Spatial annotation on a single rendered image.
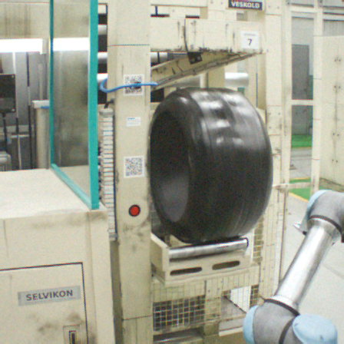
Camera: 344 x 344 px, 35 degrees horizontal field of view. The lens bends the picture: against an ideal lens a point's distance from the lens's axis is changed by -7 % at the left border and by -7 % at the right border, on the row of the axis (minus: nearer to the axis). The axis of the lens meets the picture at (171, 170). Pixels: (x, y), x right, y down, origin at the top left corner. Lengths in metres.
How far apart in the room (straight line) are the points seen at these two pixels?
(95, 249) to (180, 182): 1.24
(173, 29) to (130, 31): 0.37
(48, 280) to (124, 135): 0.86
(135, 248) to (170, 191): 0.43
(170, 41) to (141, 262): 0.89
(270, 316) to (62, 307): 0.55
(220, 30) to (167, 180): 0.69
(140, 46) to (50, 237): 0.95
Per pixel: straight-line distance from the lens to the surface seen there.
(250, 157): 1.98
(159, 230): 2.35
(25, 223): 1.24
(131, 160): 2.02
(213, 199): 1.94
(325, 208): 1.65
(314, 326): 1.45
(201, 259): 2.14
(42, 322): 1.32
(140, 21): 2.01
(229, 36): 2.44
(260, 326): 1.50
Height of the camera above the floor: 1.59
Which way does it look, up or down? 11 degrees down
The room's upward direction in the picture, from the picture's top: straight up
